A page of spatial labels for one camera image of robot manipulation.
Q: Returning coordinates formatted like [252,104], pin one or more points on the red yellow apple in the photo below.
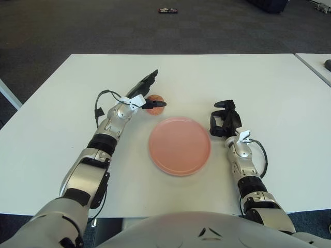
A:
[156,111]

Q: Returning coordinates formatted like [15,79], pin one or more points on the white table frame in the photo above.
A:
[10,95]

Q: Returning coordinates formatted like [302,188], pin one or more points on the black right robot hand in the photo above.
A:
[232,120]

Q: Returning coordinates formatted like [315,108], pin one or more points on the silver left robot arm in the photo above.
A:
[85,178]

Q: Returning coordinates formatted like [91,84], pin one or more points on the grey handheld controller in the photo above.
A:
[328,64]

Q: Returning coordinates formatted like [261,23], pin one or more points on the dark bulky floor object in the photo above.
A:
[269,5]

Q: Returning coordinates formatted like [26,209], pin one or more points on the pink round plate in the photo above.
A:
[179,146]

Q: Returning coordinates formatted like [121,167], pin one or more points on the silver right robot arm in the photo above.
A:
[245,165]

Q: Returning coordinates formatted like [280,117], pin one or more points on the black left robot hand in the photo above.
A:
[144,82]

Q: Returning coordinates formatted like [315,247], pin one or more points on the small grey floor toy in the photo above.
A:
[323,7]

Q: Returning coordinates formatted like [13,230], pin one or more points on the small black red floor object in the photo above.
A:
[168,11]

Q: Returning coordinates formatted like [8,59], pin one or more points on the grey robot torso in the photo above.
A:
[181,230]

